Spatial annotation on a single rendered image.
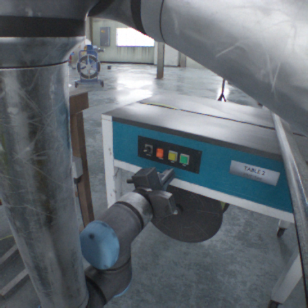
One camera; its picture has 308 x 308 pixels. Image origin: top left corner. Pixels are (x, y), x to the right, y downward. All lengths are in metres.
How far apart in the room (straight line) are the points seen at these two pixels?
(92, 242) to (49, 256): 0.16
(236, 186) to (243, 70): 0.63
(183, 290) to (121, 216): 0.75
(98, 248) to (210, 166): 0.48
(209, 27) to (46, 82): 0.13
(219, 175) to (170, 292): 0.62
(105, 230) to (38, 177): 0.25
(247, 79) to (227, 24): 0.05
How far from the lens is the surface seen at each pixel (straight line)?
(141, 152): 0.88
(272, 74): 0.18
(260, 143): 0.77
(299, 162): 0.64
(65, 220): 0.28
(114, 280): 0.54
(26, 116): 0.20
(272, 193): 0.79
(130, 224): 0.48
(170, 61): 12.24
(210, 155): 0.76
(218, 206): 1.06
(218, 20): 0.19
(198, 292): 1.18
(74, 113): 1.04
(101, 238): 0.44
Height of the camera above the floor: 1.00
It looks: 26 degrees down
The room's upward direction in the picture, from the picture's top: 2 degrees clockwise
